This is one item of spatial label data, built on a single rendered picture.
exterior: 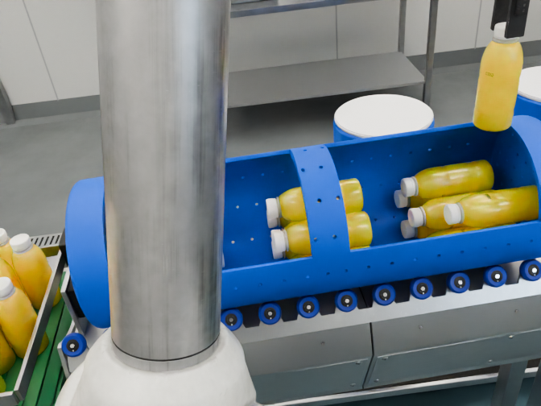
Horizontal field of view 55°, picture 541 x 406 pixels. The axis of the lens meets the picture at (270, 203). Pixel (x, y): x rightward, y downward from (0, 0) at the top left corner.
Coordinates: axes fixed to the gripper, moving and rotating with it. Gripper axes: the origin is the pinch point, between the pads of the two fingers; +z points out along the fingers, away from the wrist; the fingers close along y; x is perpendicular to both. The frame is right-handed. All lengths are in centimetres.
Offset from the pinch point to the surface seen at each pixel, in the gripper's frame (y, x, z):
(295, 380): -11, 42, 68
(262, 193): 14, 42, 36
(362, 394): 24, 16, 130
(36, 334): -7, 90, 47
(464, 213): -6.8, 6.5, 34.0
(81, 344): -11, 81, 48
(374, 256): -14.1, 25.7, 34.6
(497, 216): -8.4, 0.8, 34.6
